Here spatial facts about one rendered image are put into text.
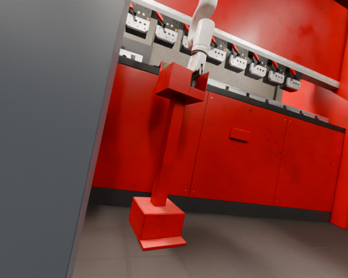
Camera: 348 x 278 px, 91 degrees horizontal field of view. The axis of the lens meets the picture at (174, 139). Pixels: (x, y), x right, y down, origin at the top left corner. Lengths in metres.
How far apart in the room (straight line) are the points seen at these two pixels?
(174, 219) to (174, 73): 0.65
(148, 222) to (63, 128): 0.59
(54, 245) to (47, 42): 0.28
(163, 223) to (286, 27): 1.84
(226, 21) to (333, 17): 1.21
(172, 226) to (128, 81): 0.82
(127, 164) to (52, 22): 0.86
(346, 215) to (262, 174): 0.89
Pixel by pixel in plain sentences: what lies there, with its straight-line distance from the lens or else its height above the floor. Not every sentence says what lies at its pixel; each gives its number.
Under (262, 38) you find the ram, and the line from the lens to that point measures 1.80.
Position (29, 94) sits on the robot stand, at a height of 0.45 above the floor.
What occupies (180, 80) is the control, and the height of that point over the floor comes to 0.71.
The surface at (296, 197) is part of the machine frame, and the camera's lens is 1.81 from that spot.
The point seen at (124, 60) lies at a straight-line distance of 1.14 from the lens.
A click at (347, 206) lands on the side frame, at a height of 0.19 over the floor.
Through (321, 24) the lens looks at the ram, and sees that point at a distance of 2.38.
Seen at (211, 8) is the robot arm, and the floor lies 1.11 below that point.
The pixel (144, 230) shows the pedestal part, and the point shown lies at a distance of 0.81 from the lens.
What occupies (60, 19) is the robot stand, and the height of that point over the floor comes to 0.56.
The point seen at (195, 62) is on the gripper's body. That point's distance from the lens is 0.91.
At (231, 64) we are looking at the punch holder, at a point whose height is 1.12.
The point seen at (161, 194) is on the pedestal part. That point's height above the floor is 0.18.
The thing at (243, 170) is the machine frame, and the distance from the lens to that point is 1.38.
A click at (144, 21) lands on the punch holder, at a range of 1.39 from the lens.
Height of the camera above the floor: 0.42
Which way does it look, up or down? 2 degrees up
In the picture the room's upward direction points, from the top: 11 degrees clockwise
